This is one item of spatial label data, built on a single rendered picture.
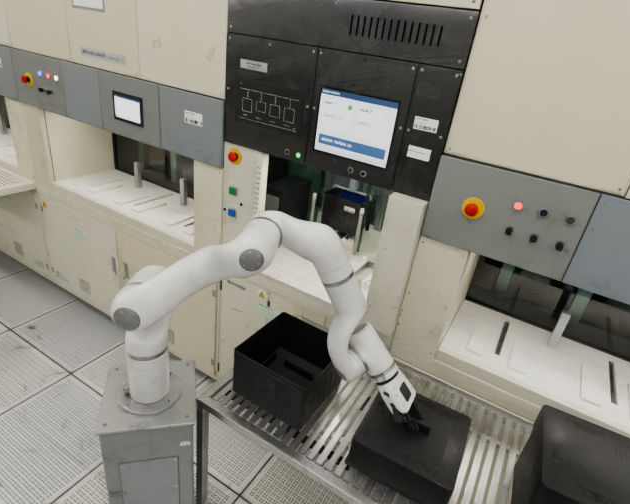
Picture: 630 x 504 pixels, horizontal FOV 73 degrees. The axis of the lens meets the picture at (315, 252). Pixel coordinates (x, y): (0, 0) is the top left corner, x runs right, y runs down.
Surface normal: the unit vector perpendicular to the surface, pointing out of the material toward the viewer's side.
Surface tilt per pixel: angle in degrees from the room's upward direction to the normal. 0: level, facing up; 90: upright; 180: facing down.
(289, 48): 90
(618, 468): 0
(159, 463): 90
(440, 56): 90
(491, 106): 90
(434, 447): 0
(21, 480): 0
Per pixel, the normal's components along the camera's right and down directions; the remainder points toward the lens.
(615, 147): -0.51, 0.34
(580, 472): 0.13, -0.88
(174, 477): 0.24, 0.48
